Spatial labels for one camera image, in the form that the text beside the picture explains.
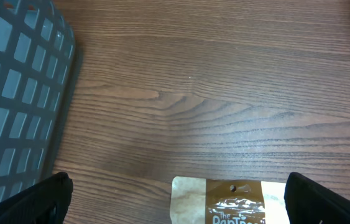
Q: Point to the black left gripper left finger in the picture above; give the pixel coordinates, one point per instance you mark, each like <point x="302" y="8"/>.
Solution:
<point x="45" y="202"/>

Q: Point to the white brown snack wrapper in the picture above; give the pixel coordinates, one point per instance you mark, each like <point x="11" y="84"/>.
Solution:
<point x="204" y="201"/>

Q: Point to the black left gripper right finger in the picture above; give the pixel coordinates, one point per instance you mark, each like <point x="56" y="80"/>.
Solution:
<point x="307" y="202"/>

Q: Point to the grey plastic mesh basket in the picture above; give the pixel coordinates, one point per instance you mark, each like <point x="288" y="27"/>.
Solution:
<point x="39" y="61"/>

